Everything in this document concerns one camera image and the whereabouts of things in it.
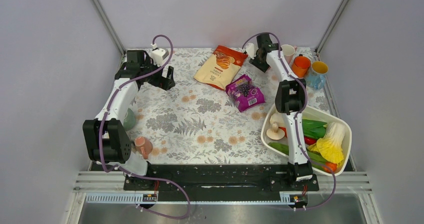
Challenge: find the toy small tomato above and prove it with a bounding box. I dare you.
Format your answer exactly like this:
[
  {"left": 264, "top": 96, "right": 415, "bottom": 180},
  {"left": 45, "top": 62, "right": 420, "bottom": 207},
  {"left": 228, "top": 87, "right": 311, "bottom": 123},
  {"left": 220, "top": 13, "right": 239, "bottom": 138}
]
[{"left": 323, "top": 162, "right": 338, "bottom": 173}]

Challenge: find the purple cable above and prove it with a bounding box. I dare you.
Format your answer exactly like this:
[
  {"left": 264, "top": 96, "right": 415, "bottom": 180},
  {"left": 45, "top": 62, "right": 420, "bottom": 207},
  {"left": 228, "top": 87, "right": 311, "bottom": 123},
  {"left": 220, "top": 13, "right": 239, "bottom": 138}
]
[
  {"left": 241, "top": 32, "right": 337, "bottom": 212},
  {"left": 98, "top": 34, "right": 192, "bottom": 221}
]

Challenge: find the toy bok choy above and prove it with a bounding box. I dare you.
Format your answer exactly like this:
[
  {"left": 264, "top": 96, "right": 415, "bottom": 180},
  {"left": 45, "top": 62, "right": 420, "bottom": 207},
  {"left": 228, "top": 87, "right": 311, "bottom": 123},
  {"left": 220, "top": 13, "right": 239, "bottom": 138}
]
[{"left": 269, "top": 111, "right": 329, "bottom": 141}]

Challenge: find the orange mug black handle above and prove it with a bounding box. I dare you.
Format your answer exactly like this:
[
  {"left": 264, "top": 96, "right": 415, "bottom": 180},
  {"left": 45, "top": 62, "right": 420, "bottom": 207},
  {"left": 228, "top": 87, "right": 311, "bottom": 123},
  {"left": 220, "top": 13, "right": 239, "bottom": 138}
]
[{"left": 291, "top": 54, "right": 311, "bottom": 78}]

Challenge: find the orange cassava chips bag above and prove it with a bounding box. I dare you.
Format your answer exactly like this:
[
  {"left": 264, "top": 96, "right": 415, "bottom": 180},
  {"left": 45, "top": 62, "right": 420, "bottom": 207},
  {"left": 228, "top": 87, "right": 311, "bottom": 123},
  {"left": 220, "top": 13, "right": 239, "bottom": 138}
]
[{"left": 194, "top": 45, "right": 248, "bottom": 90}]

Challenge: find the floral table cloth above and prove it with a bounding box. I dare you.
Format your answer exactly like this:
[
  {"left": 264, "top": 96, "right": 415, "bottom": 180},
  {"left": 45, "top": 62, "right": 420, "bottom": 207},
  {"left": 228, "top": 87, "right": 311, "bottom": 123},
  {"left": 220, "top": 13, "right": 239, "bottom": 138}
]
[{"left": 122, "top": 48, "right": 287, "bottom": 164}]

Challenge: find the toy cucumber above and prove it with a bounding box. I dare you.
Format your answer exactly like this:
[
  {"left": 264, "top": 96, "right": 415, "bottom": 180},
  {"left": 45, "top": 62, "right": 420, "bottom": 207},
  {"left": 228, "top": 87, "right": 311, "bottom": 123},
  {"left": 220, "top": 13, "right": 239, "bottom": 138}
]
[{"left": 268, "top": 142, "right": 330, "bottom": 173}]

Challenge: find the white oval vegetable basin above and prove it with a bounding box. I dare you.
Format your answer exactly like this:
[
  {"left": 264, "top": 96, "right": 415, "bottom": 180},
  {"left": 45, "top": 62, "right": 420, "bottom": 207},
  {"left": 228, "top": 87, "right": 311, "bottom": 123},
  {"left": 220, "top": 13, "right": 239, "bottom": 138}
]
[{"left": 261, "top": 104, "right": 352, "bottom": 176}]

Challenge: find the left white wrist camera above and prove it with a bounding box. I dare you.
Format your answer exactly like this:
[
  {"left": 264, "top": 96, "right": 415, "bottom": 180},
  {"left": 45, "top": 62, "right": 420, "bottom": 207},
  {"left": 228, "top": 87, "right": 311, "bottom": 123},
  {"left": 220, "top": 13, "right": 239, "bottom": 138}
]
[{"left": 151, "top": 48, "right": 169, "bottom": 67}]

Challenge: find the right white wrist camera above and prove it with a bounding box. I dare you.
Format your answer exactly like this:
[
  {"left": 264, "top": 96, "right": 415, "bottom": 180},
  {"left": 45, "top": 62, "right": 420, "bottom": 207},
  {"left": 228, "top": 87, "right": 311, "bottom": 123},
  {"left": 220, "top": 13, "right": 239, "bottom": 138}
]
[{"left": 244, "top": 42, "right": 256, "bottom": 59}]

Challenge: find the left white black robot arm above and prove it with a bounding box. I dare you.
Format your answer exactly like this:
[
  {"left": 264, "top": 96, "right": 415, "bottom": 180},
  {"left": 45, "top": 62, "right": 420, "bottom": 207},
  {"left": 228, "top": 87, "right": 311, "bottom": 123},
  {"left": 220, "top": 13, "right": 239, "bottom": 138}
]
[{"left": 82, "top": 48, "right": 176, "bottom": 190}]

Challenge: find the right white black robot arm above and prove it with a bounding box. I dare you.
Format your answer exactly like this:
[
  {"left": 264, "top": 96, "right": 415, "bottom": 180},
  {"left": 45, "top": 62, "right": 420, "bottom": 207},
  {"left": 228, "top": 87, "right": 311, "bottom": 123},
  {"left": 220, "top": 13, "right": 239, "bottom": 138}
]
[{"left": 250, "top": 32, "right": 313, "bottom": 190}]

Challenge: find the purple snack bag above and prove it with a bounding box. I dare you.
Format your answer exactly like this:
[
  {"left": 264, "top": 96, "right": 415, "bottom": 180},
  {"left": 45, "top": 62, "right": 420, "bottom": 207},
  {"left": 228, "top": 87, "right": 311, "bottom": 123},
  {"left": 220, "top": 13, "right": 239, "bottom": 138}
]
[{"left": 225, "top": 74, "right": 265, "bottom": 112}]

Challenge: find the toy mushroom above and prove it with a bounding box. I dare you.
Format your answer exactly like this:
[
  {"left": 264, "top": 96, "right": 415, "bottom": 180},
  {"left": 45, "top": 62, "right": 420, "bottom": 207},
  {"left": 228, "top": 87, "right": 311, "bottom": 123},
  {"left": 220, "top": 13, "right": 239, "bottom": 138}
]
[{"left": 266, "top": 122, "right": 284, "bottom": 140}]

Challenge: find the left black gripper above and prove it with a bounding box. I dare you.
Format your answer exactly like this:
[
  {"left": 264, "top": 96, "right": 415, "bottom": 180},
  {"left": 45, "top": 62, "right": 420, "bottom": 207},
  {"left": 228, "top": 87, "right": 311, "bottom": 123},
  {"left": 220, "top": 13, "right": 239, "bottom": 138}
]
[{"left": 140, "top": 56, "right": 175, "bottom": 90}]

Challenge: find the toy carrot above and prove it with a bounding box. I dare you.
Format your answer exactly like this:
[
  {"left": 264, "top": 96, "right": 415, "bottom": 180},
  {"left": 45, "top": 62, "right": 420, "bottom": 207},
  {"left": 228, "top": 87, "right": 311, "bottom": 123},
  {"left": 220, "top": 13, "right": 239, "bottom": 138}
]
[{"left": 278, "top": 127, "right": 287, "bottom": 137}]

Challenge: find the light pink mug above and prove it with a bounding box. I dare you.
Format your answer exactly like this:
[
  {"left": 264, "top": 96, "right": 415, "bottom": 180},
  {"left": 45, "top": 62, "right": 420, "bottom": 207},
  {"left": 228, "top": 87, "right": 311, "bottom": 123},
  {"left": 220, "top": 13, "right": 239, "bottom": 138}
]
[{"left": 281, "top": 44, "right": 297, "bottom": 64}]

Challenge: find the green round mug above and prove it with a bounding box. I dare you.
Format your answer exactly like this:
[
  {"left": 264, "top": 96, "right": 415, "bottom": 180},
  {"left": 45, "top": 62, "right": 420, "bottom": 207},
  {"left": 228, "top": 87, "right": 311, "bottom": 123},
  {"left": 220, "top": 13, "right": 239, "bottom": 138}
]
[{"left": 123, "top": 108, "right": 137, "bottom": 131}]

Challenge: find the small salmon pink mug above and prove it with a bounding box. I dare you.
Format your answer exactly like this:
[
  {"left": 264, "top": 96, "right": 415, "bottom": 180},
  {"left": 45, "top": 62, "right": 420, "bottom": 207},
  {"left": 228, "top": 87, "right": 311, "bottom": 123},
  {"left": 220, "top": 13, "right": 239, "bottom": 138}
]
[{"left": 134, "top": 136, "right": 153, "bottom": 160}]

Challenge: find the toy yellow napa cabbage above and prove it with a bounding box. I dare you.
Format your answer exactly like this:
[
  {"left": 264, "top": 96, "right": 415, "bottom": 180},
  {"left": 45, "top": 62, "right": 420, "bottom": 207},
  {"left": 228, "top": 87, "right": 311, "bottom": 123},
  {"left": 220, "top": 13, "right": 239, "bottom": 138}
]
[{"left": 308, "top": 122, "right": 345, "bottom": 165}]

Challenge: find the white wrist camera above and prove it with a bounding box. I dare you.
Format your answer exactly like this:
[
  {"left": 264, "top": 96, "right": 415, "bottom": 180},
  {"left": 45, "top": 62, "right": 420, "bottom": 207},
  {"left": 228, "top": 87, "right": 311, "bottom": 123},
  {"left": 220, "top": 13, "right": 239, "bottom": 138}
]
[
  {"left": 151, "top": 48, "right": 169, "bottom": 67},
  {"left": 244, "top": 42, "right": 256, "bottom": 59}
]

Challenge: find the blue mug yellow inside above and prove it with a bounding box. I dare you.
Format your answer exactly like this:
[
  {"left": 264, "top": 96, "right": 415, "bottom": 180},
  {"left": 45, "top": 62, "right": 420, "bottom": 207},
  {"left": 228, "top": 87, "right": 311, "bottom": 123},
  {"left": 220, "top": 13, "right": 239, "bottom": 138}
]
[{"left": 305, "top": 61, "right": 329, "bottom": 90}]

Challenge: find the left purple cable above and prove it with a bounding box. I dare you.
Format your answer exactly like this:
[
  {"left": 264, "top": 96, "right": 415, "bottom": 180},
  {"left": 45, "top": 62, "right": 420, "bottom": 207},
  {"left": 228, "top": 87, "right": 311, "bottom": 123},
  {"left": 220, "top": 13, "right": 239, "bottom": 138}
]
[{"left": 98, "top": 34, "right": 192, "bottom": 221}]

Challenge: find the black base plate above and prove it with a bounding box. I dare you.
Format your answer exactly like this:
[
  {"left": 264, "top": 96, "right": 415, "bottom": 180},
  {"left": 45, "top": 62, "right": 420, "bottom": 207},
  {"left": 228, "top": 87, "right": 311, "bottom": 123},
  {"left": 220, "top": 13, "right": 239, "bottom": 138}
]
[{"left": 123, "top": 164, "right": 319, "bottom": 202}]

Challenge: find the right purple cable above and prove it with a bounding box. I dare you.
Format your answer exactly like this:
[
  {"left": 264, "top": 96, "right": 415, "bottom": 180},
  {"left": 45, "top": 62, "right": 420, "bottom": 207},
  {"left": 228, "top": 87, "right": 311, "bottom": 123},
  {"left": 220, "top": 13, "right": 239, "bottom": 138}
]
[{"left": 241, "top": 32, "right": 337, "bottom": 212}]

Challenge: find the toy red chili pepper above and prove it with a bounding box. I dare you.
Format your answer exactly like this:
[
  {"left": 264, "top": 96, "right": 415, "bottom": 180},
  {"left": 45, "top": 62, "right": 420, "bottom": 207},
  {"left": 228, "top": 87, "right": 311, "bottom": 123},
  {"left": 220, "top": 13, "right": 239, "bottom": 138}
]
[{"left": 304, "top": 136, "right": 317, "bottom": 145}]

